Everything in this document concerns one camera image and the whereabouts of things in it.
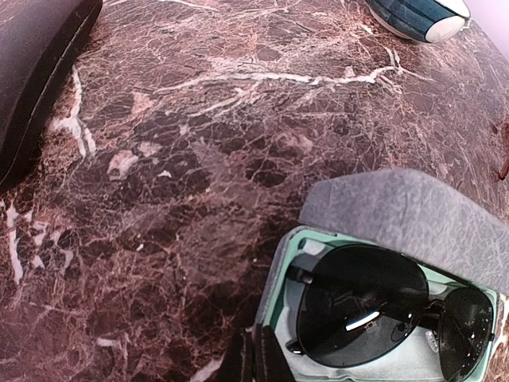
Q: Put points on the cream bowl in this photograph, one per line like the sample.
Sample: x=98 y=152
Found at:
x=425 y=21

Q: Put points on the blue cleaning cloth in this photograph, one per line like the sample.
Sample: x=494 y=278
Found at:
x=413 y=360

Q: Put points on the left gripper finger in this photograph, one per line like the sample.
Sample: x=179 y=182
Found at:
x=262 y=358

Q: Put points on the black aviator sunglasses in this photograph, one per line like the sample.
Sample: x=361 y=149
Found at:
x=361 y=302

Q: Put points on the black glasses case cream lining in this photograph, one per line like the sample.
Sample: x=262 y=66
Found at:
x=40 y=41

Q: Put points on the grey glasses case green lining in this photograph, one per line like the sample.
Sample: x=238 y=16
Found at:
x=401 y=210

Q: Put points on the dark sunglasses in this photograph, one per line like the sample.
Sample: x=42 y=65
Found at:
x=501 y=129

